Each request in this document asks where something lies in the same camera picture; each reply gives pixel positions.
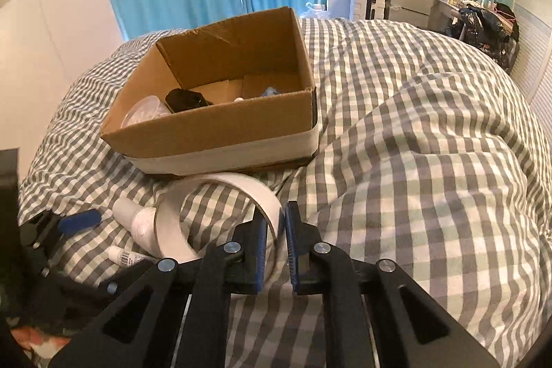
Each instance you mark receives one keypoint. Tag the brown cardboard box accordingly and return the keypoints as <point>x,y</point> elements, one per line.
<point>236,57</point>

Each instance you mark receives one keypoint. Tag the clear water jug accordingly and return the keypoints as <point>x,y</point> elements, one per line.
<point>315,11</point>

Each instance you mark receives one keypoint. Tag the white plastic bottle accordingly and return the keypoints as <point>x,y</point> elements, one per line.
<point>139,221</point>

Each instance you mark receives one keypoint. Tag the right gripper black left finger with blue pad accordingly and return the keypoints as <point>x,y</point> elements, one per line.
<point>175,314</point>

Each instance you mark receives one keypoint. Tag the clear round plastic lid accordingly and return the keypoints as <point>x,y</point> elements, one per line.
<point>148,108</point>

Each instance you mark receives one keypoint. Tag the white suitcase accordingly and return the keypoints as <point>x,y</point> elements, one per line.
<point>367,10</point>

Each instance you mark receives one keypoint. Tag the grey checked duvet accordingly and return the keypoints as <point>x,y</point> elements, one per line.
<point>428,155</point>

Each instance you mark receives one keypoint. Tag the black clothes pile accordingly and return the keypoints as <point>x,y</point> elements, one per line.
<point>495,32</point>

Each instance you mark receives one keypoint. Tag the white tape roll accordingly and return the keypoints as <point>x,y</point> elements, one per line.
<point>170,238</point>

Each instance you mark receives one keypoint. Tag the white louvred wardrobe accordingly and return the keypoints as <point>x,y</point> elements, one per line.
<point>532,69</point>

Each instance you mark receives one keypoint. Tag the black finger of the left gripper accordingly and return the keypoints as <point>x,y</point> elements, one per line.
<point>40,236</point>

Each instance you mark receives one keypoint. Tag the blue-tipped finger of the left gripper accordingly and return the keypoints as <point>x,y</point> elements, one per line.
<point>79,222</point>

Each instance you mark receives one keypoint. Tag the small white labelled tube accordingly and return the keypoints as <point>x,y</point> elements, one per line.
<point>124,258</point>

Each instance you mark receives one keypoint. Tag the black object in box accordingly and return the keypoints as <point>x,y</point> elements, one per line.
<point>180,100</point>

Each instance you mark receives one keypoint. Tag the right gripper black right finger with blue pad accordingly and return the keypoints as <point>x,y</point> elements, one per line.
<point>375,314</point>

